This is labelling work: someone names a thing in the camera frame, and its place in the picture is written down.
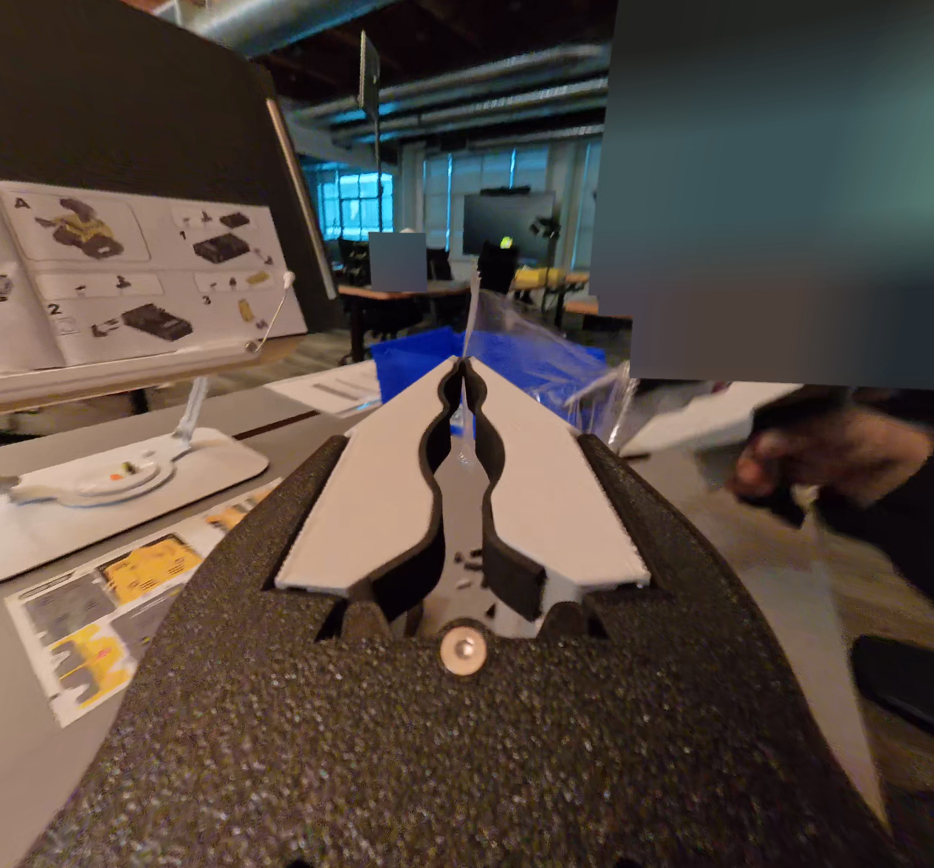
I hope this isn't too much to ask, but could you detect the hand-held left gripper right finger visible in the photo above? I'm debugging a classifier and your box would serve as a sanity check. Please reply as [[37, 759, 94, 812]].
[[463, 356, 652, 640]]

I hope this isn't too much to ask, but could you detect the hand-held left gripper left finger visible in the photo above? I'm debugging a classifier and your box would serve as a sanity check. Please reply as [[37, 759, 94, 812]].
[[274, 357, 467, 622]]

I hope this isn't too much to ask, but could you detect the pile of small black pins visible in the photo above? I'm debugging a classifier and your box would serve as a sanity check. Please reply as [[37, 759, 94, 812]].
[[451, 547, 506, 617]]

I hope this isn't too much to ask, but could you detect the clear bag of small pins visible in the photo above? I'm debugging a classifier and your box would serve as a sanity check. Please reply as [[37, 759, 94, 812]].
[[458, 271, 805, 469]]

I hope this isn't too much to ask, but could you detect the person's right forearm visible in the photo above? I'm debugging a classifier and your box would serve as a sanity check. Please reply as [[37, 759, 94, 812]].
[[813, 445, 934, 595]]

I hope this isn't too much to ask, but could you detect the person's right hand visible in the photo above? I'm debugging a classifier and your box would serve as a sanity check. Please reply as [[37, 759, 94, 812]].
[[732, 399, 934, 511]]

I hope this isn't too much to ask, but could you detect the white printed paper sheet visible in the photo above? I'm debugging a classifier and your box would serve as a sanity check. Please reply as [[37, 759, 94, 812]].
[[265, 359, 383, 419]]

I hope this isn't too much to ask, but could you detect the blue plastic bin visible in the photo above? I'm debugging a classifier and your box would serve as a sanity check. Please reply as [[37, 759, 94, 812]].
[[369, 323, 608, 440]]

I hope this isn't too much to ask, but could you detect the yellow and grey sticker sheet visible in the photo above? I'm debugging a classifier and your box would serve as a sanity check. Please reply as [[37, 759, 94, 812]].
[[4, 476, 284, 730]]

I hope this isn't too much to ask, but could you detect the wooden background desk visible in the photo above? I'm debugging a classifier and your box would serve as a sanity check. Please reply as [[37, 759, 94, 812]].
[[338, 279, 474, 365]]

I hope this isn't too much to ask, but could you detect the black background office chair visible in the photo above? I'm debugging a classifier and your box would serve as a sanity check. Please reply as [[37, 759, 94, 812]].
[[476, 239, 521, 295]]

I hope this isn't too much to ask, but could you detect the instruction booklet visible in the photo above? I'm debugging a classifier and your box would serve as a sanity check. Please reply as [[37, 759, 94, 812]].
[[0, 179, 309, 374]]

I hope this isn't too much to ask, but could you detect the black hanging panel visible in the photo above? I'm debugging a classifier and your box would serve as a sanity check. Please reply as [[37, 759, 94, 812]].
[[356, 29, 385, 186]]

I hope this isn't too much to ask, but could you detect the black wall monitor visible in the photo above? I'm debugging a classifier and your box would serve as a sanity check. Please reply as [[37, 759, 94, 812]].
[[462, 189, 557, 257]]

